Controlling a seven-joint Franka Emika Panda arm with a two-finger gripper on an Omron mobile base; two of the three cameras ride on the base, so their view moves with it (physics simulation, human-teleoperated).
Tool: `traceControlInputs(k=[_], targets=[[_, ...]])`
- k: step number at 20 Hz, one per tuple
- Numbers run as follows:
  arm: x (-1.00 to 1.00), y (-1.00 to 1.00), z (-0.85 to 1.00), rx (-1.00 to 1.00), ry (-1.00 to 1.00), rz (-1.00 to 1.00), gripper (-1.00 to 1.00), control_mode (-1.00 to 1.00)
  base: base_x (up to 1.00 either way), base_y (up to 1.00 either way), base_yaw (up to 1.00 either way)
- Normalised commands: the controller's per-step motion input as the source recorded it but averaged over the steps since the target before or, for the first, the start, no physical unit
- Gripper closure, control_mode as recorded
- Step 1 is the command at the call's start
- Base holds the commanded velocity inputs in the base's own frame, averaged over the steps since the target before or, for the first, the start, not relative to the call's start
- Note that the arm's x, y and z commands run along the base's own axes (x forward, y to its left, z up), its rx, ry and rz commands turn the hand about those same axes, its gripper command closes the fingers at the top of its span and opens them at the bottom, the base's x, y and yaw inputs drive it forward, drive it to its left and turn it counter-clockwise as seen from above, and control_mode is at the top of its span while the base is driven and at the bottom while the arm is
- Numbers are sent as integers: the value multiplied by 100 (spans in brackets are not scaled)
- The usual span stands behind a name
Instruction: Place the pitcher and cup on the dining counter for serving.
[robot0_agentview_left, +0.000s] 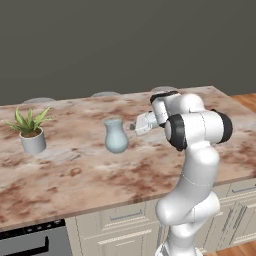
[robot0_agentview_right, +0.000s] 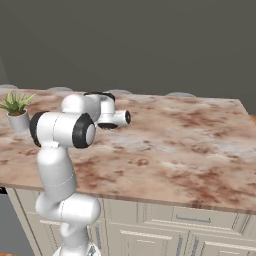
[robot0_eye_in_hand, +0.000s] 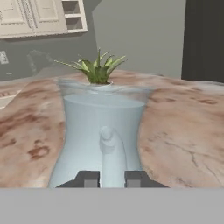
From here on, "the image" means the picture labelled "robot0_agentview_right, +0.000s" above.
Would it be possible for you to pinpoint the grey round stool seat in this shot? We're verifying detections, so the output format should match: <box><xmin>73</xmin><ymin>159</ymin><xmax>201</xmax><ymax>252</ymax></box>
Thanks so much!
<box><xmin>46</xmin><ymin>86</ymin><xmax>74</xmax><ymax>92</ymax></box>
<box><xmin>0</xmin><ymin>83</ymin><xmax>19</xmax><ymax>90</ymax></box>
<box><xmin>107</xmin><ymin>88</ymin><xmax>134</xmax><ymax>95</ymax></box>
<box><xmin>165</xmin><ymin>91</ymin><xmax>197</xmax><ymax>98</ymax></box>

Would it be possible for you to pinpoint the green plant in white pot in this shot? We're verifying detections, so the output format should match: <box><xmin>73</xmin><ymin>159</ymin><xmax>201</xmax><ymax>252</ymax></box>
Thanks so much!
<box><xmin>0</xmin><ymin>91</ymin><xmax>36</xmax><ymax>134</ymax></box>

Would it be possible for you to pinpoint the cream drawer front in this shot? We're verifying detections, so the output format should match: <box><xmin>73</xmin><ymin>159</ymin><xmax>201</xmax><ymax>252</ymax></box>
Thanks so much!
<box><xmin>171</xmin><ymin>205</ymin><xmax>242</xmax><ymax>232</ymax></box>

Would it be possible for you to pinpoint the grey drawer handle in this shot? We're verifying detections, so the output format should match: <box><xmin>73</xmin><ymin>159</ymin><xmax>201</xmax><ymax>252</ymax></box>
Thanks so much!
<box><xmin>175</xmin><ymin>214</ymin><xmax>212</xmax><ymax>224</ymax></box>

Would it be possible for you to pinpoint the grey cupboard door handle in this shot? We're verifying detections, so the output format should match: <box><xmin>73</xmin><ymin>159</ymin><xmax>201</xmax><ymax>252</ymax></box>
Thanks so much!
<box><xmin>177</xmin><ymin>233</ymin><xmax>185</xmax><ymax>256</ymax></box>
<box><xmin>192</xmin><ymin>235</ymin><xmax>200</xmax><ymax>256</ymax></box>
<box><xmin>94</xmin><ymin>225</ymin><xmax>103</xmax><ymax>252</ymax></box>

